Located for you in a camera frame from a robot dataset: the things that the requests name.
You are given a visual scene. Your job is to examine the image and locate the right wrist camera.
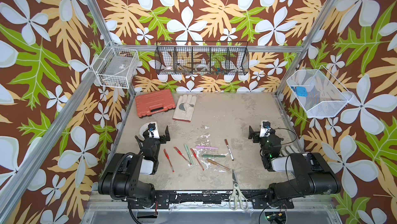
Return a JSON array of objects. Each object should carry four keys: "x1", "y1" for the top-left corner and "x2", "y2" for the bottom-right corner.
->
[{"x1": 259, "y1": 120, "x2": 276, "y2": 138}]

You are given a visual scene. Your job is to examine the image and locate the red pen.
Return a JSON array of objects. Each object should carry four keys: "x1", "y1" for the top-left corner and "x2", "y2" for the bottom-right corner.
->
[
  {"x1": 163, "y1": 149, "x2": 175, "y2": 173},
  {"x1": 190, "y1": 148, "x2": 205, "y2": 171},
  {"x1": 174, "y1": 147, "x2": 192, "y2": 165}
]

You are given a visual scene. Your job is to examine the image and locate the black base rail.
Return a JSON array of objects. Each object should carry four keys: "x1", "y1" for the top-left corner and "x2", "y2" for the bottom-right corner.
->
[{"x1": 130, "y1": 189, "x2": 294, "y2": 210}]

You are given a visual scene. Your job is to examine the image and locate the white mesh basket right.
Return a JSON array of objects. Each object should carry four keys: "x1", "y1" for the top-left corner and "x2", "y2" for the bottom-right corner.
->
[{"x1": 286, "y1": 66, "x2": 353, "y2": 119}]

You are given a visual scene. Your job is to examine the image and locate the white wire basket left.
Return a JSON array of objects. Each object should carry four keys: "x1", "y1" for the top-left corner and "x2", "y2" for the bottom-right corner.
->
[{"x1": 93, "y1": 42, "x2": 140, "y2": 89}]

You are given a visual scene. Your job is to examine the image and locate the white-handled scissors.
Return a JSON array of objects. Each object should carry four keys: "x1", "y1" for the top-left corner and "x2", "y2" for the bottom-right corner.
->
[{"x1": 228, "y1": 170, "x2": 249, "y2": 211}]

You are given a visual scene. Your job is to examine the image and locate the brown orange pen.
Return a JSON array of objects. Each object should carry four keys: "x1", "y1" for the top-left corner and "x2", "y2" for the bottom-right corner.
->
[{"x1": 206, "y1": 158, "x2": 230, "y2": 171}]

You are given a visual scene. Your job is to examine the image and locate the brown white marker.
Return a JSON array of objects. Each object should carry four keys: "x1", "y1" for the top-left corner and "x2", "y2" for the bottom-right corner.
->
[{"x1": 224, "y1": 139, "x2": 235, "y2": 162}]

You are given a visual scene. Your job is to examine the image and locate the white tape roll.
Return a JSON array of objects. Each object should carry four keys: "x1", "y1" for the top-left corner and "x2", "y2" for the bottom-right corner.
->
[{"x1": 139, "y1": 122, "x2": 154, "y2": 139}]

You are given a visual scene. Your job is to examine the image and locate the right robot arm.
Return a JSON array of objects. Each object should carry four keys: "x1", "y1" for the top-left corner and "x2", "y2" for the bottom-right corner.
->
[{"x1": 248, "y1": 121, "x2": 342, "y2": 207}]

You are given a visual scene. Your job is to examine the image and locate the light green pen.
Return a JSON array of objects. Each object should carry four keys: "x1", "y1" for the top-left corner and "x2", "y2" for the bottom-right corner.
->
[{"x1": 184, "y1": 143, "x2": 194, "y2": 165}]

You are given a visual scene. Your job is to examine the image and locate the red plastic tool case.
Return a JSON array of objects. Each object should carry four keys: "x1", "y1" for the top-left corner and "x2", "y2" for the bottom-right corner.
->
[{"x1": 135, "y1": 89, "x2": 176, "y2": 118}]

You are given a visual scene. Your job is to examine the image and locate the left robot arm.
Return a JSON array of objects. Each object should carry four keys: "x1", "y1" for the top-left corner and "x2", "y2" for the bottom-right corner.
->
[{"x1": 98, "y1": 123, "x2": 171, "y2": 207}]

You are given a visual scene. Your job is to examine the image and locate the blue object in basket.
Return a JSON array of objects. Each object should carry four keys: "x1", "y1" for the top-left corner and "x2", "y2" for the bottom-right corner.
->
[{"x1": 294, "y1": 86, "x2": 308, "y2": 98}]

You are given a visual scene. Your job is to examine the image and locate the black wire basket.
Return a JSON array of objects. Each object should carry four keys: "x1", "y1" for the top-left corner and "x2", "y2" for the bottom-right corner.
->
[{"x1": 154, "y1": 41, "x2": 250, "y2": 75}]

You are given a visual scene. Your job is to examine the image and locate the pink pen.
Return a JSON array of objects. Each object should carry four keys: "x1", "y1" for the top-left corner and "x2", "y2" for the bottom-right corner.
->
[{"x1": 195, "y1": 145, "x2": 218, "y2": 150}]

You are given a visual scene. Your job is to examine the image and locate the beige work glove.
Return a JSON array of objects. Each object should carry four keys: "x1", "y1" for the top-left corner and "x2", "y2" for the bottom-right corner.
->
[{"x1": 173, "y1": 94, "x2": 197, "y2": 122}]

